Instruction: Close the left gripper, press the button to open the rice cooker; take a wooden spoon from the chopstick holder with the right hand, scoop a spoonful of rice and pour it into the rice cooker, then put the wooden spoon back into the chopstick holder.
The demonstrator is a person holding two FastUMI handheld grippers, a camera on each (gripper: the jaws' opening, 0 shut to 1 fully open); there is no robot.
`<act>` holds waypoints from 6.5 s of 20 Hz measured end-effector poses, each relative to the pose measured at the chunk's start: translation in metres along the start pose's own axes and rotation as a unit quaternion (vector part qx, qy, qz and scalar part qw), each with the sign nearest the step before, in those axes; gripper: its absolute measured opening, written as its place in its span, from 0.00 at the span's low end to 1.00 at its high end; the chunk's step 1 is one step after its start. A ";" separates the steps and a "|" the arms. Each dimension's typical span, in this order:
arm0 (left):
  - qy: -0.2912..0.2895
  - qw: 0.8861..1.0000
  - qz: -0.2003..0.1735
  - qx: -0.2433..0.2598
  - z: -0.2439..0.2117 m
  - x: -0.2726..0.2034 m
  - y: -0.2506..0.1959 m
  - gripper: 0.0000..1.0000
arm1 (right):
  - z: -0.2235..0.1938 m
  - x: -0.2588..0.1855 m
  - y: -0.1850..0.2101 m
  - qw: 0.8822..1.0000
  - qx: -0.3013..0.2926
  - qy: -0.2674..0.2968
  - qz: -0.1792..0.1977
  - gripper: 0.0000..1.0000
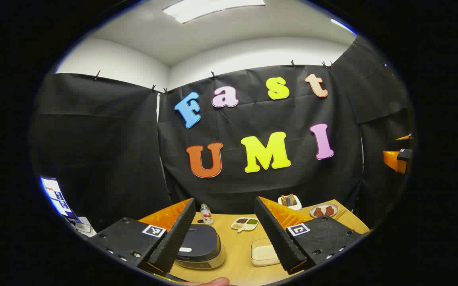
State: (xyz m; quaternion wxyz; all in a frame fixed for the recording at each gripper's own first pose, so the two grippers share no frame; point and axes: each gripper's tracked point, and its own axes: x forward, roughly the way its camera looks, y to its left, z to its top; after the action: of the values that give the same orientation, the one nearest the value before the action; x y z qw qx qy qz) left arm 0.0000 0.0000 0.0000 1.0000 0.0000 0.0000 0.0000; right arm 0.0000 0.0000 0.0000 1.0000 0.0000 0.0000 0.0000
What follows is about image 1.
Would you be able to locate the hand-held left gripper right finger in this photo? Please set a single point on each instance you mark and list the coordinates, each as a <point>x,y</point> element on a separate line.
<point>276,238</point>

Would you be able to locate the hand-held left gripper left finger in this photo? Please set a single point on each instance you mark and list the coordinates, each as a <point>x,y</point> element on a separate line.
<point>177,234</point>

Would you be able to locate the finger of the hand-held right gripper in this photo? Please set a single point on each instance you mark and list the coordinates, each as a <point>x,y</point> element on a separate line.
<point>404,138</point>
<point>394,161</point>

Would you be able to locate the clear box of rice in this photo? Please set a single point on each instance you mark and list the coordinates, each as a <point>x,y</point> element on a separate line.
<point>262,254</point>

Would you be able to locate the black rice cooker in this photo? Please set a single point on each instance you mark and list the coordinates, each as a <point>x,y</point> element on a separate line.
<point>201,242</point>

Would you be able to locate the small clear bottle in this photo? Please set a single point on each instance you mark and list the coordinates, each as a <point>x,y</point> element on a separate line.
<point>206,215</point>

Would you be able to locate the white divided dish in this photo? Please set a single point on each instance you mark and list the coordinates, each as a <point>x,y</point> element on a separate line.
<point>245,223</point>

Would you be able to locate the white toaster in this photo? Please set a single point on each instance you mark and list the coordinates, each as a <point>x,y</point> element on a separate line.
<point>294,206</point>

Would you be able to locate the small round plate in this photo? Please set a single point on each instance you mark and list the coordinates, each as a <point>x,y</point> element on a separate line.
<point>324,210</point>

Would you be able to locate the white side table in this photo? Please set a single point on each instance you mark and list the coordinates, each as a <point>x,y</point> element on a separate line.
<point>85,229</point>

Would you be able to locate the black backdrop cloth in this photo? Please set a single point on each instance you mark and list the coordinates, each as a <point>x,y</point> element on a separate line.
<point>113,139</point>

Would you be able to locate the computer monitor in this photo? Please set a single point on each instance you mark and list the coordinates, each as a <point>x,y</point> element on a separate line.
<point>56,196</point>

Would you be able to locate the ceiling light panel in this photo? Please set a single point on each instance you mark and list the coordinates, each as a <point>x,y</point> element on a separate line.
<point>209,8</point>
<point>342,26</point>

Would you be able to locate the row of black cloth clips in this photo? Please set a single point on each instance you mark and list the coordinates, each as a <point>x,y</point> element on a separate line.
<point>213,75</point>

